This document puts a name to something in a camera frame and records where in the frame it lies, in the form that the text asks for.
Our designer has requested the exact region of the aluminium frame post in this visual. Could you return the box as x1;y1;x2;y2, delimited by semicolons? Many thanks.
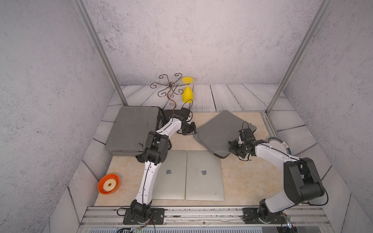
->
265;0;333;115
72;0;128;106

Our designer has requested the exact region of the white plate green red rim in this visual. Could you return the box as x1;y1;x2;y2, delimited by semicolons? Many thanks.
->
268;137;292;155

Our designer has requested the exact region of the yellow plastic goblet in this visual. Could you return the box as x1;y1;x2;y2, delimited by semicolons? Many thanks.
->
182;77;193;103

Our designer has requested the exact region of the grey zippered laptop bag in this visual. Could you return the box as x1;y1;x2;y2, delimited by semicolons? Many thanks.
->
105;106;162;156

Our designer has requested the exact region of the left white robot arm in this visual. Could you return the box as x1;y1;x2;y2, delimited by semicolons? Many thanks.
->
130;107;196;221

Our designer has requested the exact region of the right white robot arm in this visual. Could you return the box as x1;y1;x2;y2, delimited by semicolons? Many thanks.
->
228;128;327;223

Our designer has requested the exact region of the silver apple laptop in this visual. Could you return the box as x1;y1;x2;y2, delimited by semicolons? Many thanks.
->
153;150;187;200

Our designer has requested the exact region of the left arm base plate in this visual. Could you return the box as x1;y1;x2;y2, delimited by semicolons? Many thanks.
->
123;208;165;225

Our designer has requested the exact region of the front aluminium rail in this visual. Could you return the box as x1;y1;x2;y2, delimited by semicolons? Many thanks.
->
78;205;334;233

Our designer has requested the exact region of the right aluminium frame post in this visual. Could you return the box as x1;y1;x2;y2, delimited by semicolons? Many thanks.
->
265;0;333;115

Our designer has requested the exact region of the copper wire jewelry stand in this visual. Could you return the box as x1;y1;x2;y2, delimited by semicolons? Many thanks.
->
150;73;185;116

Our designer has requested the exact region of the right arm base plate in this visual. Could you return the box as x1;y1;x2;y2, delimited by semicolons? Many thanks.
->
242;207;286;224

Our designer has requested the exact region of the white donut in bowl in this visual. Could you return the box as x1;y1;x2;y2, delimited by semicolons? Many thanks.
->
103;179;118;192

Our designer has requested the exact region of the left aluminium frame post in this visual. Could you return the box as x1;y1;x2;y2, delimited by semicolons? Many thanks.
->
72;0;128;106

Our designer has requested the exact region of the orange bowl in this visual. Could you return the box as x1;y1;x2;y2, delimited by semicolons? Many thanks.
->
98;174;119;195

